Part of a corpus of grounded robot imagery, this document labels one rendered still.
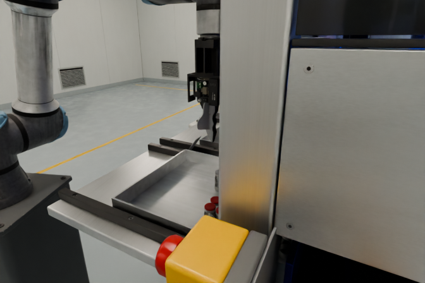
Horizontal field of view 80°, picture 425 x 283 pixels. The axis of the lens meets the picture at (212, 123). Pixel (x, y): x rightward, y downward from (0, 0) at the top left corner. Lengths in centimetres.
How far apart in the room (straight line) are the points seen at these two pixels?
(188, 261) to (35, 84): 69
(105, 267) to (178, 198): 119
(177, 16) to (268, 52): 684
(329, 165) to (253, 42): 13
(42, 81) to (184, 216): 54
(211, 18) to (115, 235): 41
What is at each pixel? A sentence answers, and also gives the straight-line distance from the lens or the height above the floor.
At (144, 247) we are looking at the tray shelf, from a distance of 48.
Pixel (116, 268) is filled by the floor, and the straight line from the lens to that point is 171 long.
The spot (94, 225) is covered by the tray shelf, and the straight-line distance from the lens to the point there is 56.
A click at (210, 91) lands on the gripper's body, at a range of 45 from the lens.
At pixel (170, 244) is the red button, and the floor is 101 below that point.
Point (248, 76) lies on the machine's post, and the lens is 24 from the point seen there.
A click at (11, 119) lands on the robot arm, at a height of 100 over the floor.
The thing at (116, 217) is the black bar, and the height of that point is 90.
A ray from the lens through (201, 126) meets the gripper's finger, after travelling 51.
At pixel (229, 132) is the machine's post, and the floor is 112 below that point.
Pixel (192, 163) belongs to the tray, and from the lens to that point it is 71.
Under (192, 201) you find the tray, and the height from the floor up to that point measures 88.
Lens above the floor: 121
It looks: 19 degrees down
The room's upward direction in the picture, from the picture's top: straight up
